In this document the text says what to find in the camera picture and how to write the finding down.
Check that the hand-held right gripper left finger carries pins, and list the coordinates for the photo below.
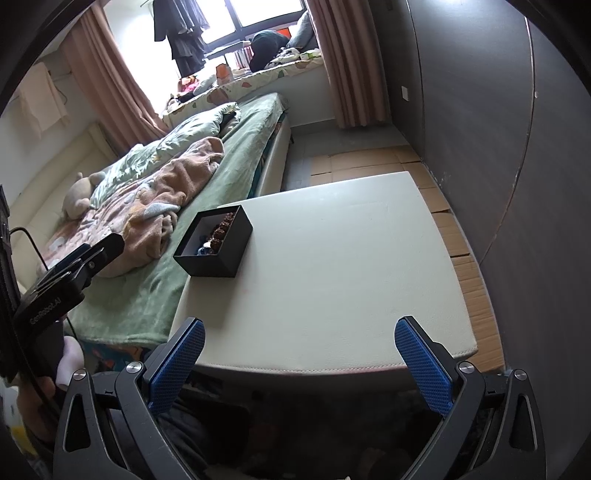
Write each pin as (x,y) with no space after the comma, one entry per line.
(180,360)

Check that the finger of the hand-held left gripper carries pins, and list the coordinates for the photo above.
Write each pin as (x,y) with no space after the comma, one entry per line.
(99,254)

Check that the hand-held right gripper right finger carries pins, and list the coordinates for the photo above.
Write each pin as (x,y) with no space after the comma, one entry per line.
(422,364)

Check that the black jewelry box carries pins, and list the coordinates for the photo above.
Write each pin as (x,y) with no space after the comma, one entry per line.
(231,258)

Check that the person's left hand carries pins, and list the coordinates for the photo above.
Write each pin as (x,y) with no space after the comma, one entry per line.
(71,355)

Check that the beige plush toy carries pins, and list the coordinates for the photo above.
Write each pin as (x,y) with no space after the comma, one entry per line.
(78,196)

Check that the light green quilt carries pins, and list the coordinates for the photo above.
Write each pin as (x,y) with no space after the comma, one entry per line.
(152,152)

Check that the pink fleece blanket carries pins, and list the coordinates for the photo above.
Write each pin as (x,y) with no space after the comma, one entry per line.
(184,175)

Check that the cream hanging towel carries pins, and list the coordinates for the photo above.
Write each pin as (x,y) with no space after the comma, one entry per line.
(41,101)

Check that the pink-brown curtain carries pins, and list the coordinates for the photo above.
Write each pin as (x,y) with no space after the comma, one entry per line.
(351,64)
(120,83)

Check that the green fleece bed sheet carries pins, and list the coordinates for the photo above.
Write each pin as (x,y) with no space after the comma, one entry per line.
(240,152)

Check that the teal patterned mattress cover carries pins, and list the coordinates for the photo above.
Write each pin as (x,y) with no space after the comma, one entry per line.
(261,170)

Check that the pile of small toys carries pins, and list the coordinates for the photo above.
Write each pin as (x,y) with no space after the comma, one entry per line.
(189,87)

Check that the orange and white bag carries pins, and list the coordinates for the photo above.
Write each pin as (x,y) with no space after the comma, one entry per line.
(224,73)

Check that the patterned window seat cushion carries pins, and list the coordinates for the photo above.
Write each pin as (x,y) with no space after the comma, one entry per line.
(249,83)

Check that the dark hanging clothes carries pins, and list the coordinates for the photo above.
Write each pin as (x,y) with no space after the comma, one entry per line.
(182,32)

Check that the black bag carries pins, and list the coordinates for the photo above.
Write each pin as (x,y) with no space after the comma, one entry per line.
(268,48)

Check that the grey pillow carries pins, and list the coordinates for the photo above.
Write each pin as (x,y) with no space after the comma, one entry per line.
(304,30)

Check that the white bed frame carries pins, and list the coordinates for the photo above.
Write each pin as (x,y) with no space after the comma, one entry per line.
(274,157)

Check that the white wall switch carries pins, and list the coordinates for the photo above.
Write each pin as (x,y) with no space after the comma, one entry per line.
(405,93)

